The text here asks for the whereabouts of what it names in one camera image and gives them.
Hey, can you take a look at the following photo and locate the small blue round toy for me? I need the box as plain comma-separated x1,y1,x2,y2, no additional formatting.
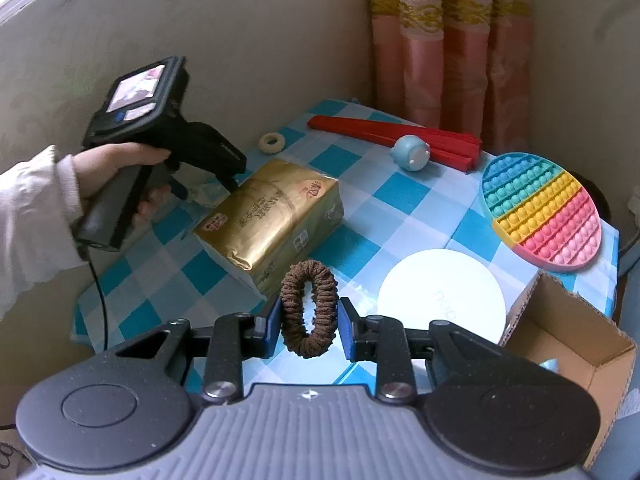
391,134,432,170

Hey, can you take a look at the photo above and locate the blue checkered tablecloth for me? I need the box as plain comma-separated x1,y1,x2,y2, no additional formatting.
70,99,621,401

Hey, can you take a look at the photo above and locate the black cable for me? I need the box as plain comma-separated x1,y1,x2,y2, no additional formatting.
80,245,108,353

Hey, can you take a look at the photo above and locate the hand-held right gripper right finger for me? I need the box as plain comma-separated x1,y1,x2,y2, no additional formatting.
339,297,526,405

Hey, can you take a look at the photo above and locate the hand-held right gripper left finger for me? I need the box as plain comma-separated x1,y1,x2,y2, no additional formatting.
95,296,283,403

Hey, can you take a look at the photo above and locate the red folding fan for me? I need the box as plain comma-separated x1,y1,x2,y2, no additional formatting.
306,115,483,172

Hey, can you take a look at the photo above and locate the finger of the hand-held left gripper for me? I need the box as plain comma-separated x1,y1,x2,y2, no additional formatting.
199,124,249,192
169,170,193,202

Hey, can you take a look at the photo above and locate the pink curtain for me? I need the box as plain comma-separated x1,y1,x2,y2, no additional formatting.
365,0,533,153

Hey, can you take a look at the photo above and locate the brown scrunchie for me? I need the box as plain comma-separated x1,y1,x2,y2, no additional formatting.
280,259,340,360

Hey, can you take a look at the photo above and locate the cardboard box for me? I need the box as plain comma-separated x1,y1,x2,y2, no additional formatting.
500,269,638,471

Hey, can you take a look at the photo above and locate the rainbow pop bubble toy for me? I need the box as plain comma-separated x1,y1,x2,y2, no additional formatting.
479,152,602,273

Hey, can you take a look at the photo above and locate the person's left hand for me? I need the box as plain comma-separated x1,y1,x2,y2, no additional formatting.
70,141,173,223

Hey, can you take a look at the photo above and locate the gold tissue pack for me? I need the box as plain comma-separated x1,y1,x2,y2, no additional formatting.
192,159,345,301

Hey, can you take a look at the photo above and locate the white ring hair tie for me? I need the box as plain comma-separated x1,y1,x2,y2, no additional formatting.
259,132,287,156

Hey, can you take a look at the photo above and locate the white round disc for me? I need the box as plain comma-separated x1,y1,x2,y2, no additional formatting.
377,249,508,346

